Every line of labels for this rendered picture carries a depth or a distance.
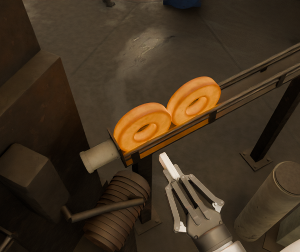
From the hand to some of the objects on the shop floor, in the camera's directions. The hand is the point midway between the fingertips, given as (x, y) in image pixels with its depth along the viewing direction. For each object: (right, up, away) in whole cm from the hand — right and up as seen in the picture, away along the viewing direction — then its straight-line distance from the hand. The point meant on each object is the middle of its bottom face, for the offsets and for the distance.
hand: (169, 167), depth 69 cm
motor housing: (-14, -42, +57) cm, 73 cm away
